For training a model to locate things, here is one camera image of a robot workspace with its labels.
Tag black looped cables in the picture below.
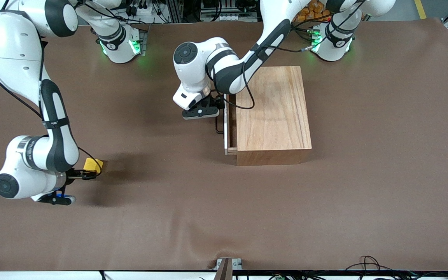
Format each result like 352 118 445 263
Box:
344 255 448 280

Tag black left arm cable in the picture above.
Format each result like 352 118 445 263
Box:
224 0 366 110

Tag wooden drawer with white front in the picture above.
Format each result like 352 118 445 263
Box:
223 93 239 156

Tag brown table mat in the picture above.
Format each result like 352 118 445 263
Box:
0 17 448 271

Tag power strip with black plugs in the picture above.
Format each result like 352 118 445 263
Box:
124 0 172 24

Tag wooden drawer cabinet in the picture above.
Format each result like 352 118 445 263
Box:
234 65 313 166

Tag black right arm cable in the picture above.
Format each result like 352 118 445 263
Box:
0 0 104 175

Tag yellow cube block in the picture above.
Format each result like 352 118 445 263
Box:
83 158 104 174

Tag metal table clamp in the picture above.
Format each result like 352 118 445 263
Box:
213 257 243 280

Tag white power strip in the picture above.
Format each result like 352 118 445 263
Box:
205 14 249 23

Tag aluminium frame post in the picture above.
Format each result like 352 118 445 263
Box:
168 0 184 23

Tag black drawer handle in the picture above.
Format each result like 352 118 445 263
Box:
215 96 226 135

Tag bag of orange items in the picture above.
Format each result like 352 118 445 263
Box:
293 0 332 23

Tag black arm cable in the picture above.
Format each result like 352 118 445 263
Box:
224 0 366 110
0 0 104 175

